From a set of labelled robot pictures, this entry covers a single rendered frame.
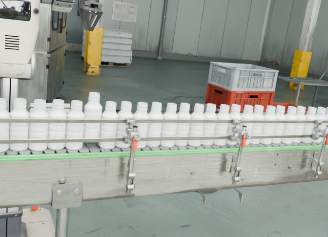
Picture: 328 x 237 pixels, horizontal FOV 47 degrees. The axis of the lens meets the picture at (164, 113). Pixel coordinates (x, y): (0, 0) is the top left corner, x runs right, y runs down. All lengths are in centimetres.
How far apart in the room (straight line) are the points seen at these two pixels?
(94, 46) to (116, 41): 198
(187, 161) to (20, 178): 60
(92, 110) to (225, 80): 259
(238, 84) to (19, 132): 274
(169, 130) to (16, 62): 79
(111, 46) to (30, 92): 607
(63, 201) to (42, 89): 371
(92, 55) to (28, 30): 722
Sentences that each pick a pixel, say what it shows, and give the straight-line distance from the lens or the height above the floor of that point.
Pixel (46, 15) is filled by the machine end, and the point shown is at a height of 134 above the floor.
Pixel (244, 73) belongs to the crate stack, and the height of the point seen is 106.
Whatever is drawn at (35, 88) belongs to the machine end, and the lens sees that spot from 501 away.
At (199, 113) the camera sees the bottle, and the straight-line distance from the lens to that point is 146.
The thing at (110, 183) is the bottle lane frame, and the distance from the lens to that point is 137.
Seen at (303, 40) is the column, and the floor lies 138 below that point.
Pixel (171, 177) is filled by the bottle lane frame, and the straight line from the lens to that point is 146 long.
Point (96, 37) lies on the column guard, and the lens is 897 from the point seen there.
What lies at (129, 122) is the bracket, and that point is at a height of 111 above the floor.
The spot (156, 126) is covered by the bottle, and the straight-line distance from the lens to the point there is 139.
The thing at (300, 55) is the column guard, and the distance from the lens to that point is 1140.
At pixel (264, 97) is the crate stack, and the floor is 82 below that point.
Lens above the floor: 147
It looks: 14 degrees down
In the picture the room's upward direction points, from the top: 7 degrees clockwise
